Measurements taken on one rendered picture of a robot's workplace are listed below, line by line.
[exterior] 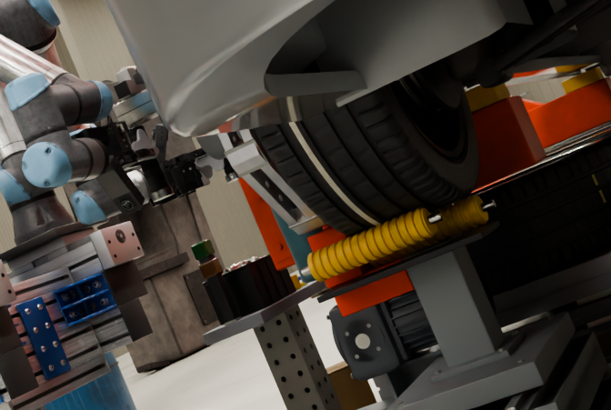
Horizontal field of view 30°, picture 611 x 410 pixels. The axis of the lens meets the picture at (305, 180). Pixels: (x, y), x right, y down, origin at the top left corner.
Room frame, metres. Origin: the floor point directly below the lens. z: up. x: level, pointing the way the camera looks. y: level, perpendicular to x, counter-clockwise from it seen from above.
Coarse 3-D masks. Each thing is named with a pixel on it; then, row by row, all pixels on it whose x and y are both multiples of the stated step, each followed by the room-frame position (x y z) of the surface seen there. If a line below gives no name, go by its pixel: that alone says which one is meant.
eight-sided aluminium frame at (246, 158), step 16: (224, 144) 2.01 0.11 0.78; (240, 144) 2.00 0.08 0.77; (256, 144) 1.99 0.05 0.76; (240, 160) 2.00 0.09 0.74; (256, 160) 2.00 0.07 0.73; (240, 176) 2.03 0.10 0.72; (256, 176) 2.05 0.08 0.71; (272, 176) 2.03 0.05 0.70; (256, 192) 2.06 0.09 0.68; (272, 192) 2.08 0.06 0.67; (288, 192) 2.07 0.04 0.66; (288, 208) 2.12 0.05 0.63; (304, 208) 2.10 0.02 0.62; (288, 224) 2.13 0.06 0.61; (304, 224) 2.13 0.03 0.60; (320, 224) 2.14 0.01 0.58
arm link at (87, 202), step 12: (96, 180) 2.34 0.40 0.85; (84, 192) 2.34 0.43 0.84; (96, 192) 2.34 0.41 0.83; (72, 204) 2.37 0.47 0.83; (84, 204) 2.33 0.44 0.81; (96, 204) 2.33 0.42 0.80; (108, 204) 2.35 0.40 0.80; (84, 216) 2.33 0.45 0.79; (96, 216) 2.35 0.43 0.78; (108, 216) 2.37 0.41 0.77
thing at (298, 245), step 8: (272, 208) 2.39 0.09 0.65; (280, 216) 2.37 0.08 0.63; (280, 224) 2.38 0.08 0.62; (288, 232) 2.37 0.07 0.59; (312, 232) 2.37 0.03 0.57; (288, 240) 2.38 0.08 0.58; (296, 240) 2.37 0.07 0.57; (304, 240) 2.36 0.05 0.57; (296, 248) 2.37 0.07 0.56; (304, 248) 2.37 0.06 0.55; (296, 256) 2.38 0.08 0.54; (304, 256) 2.37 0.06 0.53; (296, 264) 2.39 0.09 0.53; (304, 264) 2.37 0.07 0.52; (304, 280) 2.38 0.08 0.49; (312, 280) 2.37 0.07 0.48
